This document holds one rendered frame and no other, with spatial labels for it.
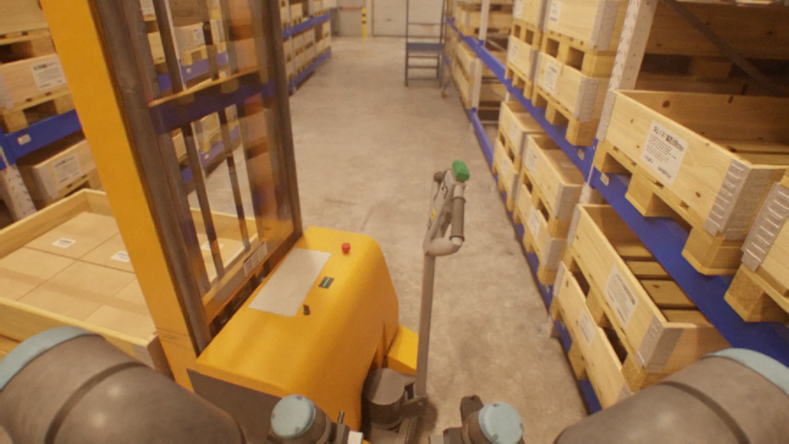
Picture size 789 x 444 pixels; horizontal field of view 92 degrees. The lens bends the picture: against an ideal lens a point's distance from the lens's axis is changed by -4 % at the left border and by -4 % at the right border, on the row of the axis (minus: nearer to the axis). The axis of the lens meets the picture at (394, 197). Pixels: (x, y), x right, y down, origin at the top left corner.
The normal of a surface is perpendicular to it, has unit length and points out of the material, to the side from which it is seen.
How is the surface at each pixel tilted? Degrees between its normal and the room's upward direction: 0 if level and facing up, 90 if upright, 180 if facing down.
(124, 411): 23
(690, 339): 90
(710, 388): 15
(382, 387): 0
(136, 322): 0
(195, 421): 46
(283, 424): 19
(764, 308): 90
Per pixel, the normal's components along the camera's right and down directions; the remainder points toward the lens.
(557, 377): 0.02, -0.88
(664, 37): -0.04, 0.47
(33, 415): -0.30, -0.32
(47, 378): -0.07, -0.77
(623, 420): -0.58, -0.80
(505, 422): 0.14, -0.68
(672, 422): -0.37, -0.78
